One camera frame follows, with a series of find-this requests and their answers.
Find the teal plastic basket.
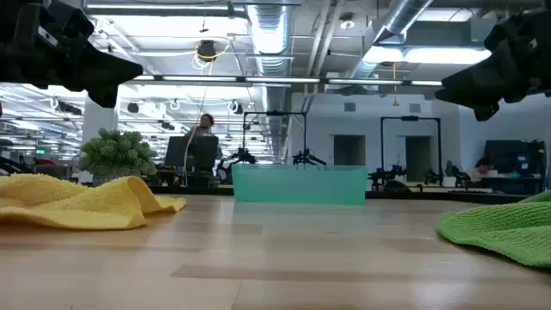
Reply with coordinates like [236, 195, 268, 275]
[231, 163, 369, 206]

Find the yellow hanging cable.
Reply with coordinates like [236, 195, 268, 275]
[183, 37, 232, 187]

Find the person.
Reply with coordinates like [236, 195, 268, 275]
[185, 113, 224, 160]
[467, 157, 496, 183]

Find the dark background monitor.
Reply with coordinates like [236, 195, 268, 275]
[164, 135, 220, 173]

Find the artificial green succulent plant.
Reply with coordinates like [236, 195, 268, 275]
[78, 127, 158, 187]

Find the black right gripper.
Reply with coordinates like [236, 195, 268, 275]
[434, 7, 551, 122]

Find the green microfiber towel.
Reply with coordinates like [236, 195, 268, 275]
[436, 190, 551, 269]

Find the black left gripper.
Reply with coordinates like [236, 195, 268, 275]
[0, 0, 145, 109]

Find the yellow microfiber towel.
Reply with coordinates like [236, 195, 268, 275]
[0, 173, 187, 231]

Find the silver ventilation duct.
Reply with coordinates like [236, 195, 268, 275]
[245, 0, 298, 163]
[344, 0, 436, 87]

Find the black overhead camera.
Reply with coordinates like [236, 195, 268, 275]
[196, 40, 218, 62]

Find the overhead light bar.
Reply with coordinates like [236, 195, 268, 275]
[124, 73, 444, 89]

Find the black metal station frame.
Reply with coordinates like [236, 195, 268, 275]
[380, 115, 443, 184]
[242, 110, 308, 165]

